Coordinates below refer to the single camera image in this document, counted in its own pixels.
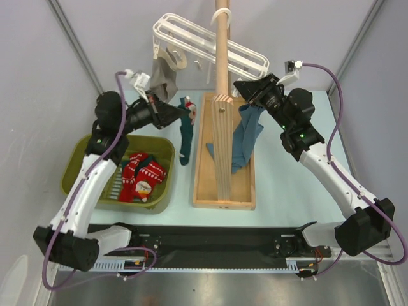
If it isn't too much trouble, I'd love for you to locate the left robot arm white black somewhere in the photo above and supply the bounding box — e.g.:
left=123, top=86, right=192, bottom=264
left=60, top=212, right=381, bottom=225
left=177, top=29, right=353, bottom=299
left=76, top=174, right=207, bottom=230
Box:
left=33, top=91, right=191, bottom=272

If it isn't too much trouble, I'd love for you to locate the wooden pole stand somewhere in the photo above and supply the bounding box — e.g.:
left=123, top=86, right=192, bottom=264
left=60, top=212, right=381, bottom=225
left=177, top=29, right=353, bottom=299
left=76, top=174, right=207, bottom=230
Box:
left=211, top=1, right=233, bottom=201

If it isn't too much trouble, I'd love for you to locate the white slotted cable duct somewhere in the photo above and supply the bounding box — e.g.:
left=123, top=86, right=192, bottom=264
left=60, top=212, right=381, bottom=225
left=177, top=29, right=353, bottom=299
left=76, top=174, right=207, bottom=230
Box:
left=59, top=257, right=319, bottom=272

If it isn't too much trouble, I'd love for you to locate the red santa christmas sock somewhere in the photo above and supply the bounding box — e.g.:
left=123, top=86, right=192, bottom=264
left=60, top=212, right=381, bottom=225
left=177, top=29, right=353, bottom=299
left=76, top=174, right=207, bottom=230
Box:
left=131, top=161, right=166, bottom=203

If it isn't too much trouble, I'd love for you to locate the dark green christmas sock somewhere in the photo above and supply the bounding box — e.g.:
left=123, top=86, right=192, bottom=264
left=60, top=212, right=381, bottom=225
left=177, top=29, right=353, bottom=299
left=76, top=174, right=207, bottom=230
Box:
left=178, top=96, right=197, bottom=166

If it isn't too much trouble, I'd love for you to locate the grey beige sock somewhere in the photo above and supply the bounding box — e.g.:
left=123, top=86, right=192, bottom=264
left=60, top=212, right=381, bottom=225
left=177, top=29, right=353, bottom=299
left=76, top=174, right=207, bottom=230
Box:
left=150, top=45, right=187, bottom=103

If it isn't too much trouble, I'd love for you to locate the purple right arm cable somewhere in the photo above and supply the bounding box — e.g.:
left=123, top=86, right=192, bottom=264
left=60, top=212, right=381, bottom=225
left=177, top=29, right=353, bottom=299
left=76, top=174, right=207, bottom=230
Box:
left=299, top=62, right=402, bottom=277

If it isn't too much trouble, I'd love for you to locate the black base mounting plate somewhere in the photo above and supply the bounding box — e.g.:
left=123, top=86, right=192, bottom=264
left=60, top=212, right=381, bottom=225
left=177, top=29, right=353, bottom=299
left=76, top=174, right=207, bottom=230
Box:
left=105, top=224, right=332, bottom=269

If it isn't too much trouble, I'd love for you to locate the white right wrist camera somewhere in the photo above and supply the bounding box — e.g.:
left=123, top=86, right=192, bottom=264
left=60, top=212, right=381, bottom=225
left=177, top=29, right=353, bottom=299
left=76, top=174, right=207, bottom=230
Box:
left=277, top=60, right=303, bottom=86

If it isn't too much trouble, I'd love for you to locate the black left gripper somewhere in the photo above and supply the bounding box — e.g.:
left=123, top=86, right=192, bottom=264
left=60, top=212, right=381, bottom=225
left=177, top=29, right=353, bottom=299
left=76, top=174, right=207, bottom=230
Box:
left=117, top=90, right=186, bottom=135

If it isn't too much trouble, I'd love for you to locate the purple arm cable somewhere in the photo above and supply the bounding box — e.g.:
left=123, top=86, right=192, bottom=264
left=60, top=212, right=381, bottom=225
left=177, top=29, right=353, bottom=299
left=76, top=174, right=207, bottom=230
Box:
left=299, top=62, right=402, bottom=277
left=42, top=71, right=157, bottom=291

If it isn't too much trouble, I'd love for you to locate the olive green plastic bin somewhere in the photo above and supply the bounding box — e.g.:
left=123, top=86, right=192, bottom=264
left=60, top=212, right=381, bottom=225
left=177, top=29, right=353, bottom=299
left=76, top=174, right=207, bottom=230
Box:
left=61, top=134, right=175, bottom=214

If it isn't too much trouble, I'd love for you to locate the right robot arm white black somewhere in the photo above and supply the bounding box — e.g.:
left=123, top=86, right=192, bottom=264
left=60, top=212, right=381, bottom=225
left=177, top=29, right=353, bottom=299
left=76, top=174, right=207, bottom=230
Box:
left=233, top=73, right=395, bottom=256

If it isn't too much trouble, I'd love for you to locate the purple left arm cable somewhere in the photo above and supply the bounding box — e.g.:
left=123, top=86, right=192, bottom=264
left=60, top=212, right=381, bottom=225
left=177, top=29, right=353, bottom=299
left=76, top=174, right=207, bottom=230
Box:
left=42, top=71, right=157, bottom=291

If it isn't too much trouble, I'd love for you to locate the light blue sock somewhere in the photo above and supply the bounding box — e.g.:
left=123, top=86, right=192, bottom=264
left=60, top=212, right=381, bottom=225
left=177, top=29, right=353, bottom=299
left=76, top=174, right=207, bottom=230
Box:
left=232, top=104, right=264, bottom=174

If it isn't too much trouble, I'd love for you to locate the white plastic clip hanger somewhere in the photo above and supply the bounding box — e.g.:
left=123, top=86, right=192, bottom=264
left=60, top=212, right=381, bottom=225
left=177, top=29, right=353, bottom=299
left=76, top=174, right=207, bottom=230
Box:
left=152, top=13, right=270, bottom=80

